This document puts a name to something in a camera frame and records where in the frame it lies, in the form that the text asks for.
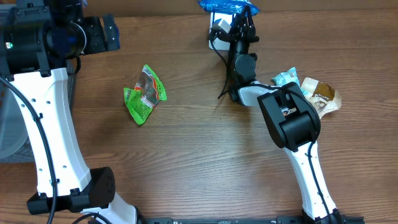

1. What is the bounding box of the light teal snack packet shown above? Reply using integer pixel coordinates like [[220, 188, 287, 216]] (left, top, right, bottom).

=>
[[271, 67, 300, 86]]

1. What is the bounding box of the blue Oreo cookie pack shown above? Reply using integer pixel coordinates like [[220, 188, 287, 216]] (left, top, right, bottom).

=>
[[197, 0, 259, 16]]

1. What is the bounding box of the white barcode scanner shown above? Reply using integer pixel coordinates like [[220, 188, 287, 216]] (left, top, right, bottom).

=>
[[210, 12, 234, 50]]

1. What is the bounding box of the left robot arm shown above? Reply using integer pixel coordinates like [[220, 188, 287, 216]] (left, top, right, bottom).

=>
[[1, 0, 140, 224]]

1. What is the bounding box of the brown paper bread bag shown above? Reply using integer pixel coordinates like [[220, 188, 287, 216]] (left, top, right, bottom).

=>
[[301, 77, 342, 118]]

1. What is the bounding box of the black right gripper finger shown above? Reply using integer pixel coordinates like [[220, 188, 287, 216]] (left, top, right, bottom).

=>
[[244, 4, 256, 34], [231, 14, 244, 31]]

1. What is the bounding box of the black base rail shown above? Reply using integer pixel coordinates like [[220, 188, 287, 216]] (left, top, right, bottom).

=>
[[137, 215, 364, 224]]

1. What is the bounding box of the green snack packet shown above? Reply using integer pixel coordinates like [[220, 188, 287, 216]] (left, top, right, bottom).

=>
[[124, 65, 167, 126]]

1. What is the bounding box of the grey plastic mesh basket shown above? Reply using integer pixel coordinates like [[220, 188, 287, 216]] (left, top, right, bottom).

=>
[[0, 7, 77, 164]]

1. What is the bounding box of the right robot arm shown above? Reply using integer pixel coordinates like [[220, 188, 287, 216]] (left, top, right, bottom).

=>
[[209, 4, 343, 223]]

